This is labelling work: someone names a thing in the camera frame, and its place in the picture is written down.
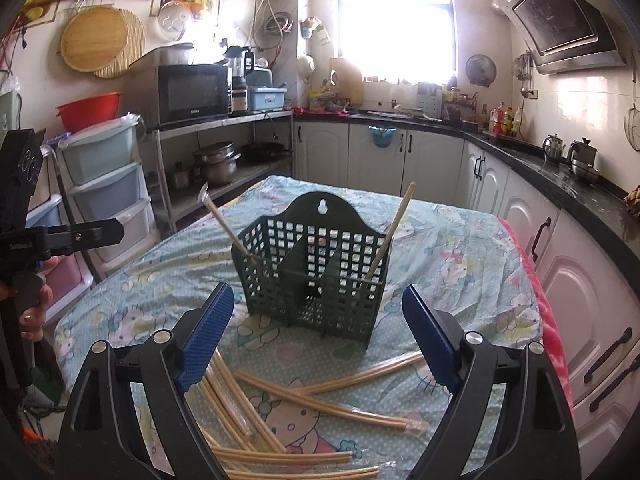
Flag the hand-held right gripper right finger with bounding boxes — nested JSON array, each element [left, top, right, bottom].
[[402, 284, 583, 480]]

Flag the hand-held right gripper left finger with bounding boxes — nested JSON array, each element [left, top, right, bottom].
[[57, 282, 236, 480]]

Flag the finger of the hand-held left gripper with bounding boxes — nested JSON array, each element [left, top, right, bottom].
[[47, 218, 125, 257]]

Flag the dark green utensil basket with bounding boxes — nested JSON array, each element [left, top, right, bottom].
[[231, 191, 394, 352]]

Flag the single chopstick pair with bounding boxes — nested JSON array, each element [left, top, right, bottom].
[[356, 181, 417, 283], [199, 184, 263, 267]]

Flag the pile of chopsticks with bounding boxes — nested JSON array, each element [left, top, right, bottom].
[[200, 347, 430, 480]]

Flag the person's left hand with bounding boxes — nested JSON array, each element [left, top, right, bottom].
[[19, 284, 54, 342]]

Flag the pastel plastic drawer cabinet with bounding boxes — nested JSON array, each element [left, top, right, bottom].
[[25, 114, 162, 281]]

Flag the green hanging bag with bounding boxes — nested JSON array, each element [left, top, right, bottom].
[[0, 77, 24, 134]]

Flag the cartoon printed tablecloth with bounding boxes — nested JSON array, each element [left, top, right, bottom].
[[52, 175, 546, 480]]

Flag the red plastic basin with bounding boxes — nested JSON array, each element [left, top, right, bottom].
[[56, 92, 124, 134]]

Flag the steel cooking pot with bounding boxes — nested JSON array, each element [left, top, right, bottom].
[[192, 142, 242, 184]]

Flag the round bamboo board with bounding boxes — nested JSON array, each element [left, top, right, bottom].
[[60, 6, 129, 72]]

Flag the white kitchen cabinets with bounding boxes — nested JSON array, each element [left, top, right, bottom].
[[292, 119, 640, 461]]

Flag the round woven mat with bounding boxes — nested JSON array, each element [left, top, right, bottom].
[[94, 7, 147, 80]]

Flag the metal shelf rack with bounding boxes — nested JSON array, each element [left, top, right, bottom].
[[137, 109, 297, 235]]

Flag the black microwave oven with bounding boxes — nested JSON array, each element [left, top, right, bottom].
[[131, 63, 232, 129]]

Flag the black frying pan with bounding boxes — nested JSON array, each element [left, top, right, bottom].
[[242, 141, 294, 164]]

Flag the blue hanging bin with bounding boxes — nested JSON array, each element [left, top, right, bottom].
[[368, 125, 397, 150]]

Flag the glass pot lid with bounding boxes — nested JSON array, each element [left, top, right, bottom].
[[157, 1, 194, 41]]

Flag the black stone countertop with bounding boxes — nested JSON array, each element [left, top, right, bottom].
[[295, 107, 640, 228]]

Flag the blue dish drainer box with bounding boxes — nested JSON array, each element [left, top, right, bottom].
[[247, 71, 289, 111]]

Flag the black blender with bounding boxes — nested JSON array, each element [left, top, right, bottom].
[[223, 45, 257, 89]]

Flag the small steel teapot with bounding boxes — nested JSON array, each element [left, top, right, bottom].
[[542, 133, 566, 166]]

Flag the group of condiment bottles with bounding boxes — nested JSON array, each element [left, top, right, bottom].
[[480, 101, 527, 139]]

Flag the large steel kettle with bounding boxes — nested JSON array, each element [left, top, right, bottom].
[[566, 138, 602, 182]]

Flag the small teal drawer organizer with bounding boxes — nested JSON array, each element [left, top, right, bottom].
[[417, 82, 444, 119]]

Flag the red cloth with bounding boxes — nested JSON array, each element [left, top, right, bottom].
[[294, 106, 352, 118]]

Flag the beige cutting board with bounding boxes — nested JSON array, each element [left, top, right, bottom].
[[328, 57, 365, 104]]

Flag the hanging metal ladles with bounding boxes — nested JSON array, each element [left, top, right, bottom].
[[514, 52, 534, 99]]

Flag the kitchen window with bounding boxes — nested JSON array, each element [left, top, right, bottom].
[[337, 0, 459, 86]]

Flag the black range hood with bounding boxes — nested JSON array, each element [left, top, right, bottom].
[[492, 0, 629, 76]]

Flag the hanging cables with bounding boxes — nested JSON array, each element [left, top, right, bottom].
[[0, 10, 29, 79]]

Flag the small wall fan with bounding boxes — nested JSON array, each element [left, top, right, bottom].
[[465, 54, 498, 86]]

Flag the coiled hose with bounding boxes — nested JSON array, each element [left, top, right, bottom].
[[264, 12, 295, 36]]

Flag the hanging wire strainer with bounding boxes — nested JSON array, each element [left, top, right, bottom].
[[623, 102, 640, 152]]

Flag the wall-mounted utensil holder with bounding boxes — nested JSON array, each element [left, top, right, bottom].
[[299, 16, 331, 44]]

